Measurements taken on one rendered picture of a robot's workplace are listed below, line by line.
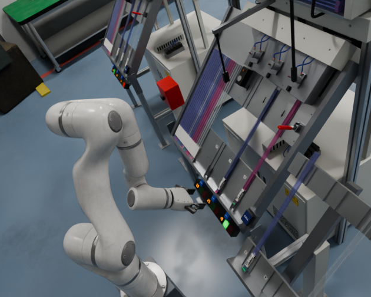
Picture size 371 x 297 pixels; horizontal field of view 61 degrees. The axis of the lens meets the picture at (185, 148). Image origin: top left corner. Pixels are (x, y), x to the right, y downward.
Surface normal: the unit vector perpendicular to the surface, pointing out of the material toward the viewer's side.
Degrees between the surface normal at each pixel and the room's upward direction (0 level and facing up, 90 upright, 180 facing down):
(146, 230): 0
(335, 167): 0
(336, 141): 0
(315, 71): 46
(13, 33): 90
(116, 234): 60
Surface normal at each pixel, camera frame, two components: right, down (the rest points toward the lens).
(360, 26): -0.85, 0.51
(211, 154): -0.80, -0.10
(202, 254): -0.27, -0.65
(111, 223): 0.65, -0.27
